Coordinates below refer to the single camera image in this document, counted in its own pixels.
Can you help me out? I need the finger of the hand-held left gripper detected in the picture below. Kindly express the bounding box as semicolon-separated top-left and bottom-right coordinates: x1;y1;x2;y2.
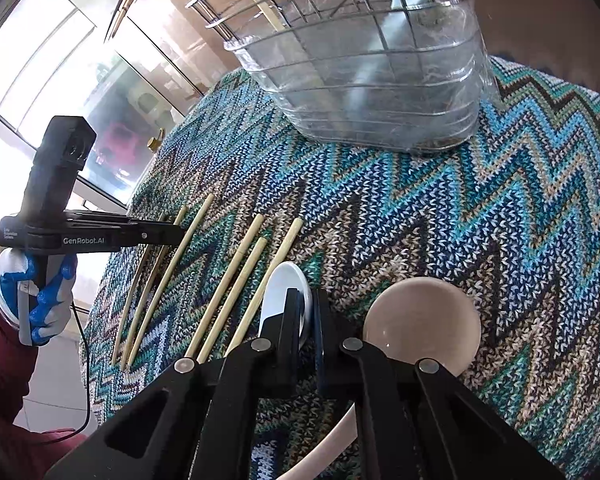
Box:
125;216;187;247

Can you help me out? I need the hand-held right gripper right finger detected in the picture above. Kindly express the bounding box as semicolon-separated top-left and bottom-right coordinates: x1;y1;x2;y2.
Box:
311;287;567;480

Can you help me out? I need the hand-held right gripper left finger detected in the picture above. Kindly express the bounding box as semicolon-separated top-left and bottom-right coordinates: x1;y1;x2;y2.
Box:
45;287;313;480

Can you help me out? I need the wooden chopstick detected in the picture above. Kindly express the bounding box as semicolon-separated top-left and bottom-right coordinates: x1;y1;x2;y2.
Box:
197;237;269;362
129;193;216;368
186;214;266;357
111;212;167;365
121;206;188;372
225;218;305;355

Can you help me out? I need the white ceramic spoon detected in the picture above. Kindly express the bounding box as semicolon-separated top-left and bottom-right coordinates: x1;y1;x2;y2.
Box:
258;262;314;351

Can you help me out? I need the beige ceramic spoon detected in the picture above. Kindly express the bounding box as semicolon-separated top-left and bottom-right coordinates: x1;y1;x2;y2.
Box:
280;277;482;480

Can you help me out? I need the glass jar with utensils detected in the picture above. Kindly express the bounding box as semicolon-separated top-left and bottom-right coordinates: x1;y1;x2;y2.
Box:
185;0;488;153

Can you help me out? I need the person's left hand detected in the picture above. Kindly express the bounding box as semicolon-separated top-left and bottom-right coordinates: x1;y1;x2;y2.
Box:
0;247;78;347

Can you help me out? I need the red plastic stool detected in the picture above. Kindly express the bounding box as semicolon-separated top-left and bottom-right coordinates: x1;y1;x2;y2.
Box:
94;121;140;173

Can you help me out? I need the white plastic stool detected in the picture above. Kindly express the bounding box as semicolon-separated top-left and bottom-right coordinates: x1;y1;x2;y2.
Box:
129;87;167;117

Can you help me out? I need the glass sliding door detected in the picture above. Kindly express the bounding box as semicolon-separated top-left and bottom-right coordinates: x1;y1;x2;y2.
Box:
0;0;211;211

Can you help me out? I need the zigzag knitted cloth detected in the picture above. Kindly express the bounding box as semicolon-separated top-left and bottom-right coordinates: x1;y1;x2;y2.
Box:
80;55;600;480

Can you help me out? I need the black cable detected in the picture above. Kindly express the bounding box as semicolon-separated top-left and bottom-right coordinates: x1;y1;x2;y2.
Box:
27;302;92;443

